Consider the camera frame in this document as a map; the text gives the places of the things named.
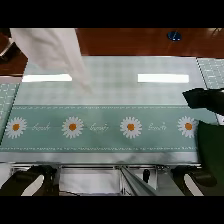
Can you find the white garment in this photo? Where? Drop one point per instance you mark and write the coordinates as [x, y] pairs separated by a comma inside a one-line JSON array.
[[50, 46]]

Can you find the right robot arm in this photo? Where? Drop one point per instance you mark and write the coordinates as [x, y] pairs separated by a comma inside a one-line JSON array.
[[200, 180]]

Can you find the blue round object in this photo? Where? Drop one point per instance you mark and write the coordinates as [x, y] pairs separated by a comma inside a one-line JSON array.
[[174, 35]]

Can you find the dark green garment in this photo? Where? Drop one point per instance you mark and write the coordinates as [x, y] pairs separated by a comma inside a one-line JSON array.
[[211, 146]]

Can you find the silver frame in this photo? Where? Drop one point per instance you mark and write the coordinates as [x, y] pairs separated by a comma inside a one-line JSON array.
[[100, 166]]

